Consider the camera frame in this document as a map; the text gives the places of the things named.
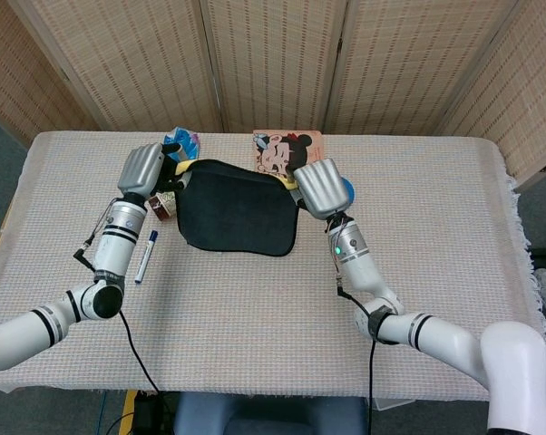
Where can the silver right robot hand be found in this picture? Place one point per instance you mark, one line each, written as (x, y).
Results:
(320, 188)

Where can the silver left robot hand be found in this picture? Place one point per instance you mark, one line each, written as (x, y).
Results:
(139, 170)

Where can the yellow cloth black back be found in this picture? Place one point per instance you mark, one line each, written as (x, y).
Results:
(236, 213)

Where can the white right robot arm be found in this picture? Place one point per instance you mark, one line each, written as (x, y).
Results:
(436, 335)

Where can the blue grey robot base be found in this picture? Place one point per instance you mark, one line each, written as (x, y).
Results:
(264, 414)

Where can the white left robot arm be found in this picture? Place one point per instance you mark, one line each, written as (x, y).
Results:
(114, 249)

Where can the blue round disc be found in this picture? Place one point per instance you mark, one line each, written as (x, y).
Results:
(350, 190)

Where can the brown tea bottle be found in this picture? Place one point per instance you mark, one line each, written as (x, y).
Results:
(162, 206)

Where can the blue tissue pack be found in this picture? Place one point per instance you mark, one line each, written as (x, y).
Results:
(189, 142)

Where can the cartoon girl mouse pad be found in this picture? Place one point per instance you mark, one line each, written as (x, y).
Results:
(273, 151)

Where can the blue white marker pen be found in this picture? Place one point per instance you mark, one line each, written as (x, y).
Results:
(146, 258)

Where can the woven folding screen panel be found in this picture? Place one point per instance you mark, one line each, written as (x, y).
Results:
(527, 99)
(277, 59)
(19, 81)
(132, 59)
(413, 59)

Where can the woven fringed tablecloth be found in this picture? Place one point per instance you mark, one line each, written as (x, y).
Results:
(255, 308)

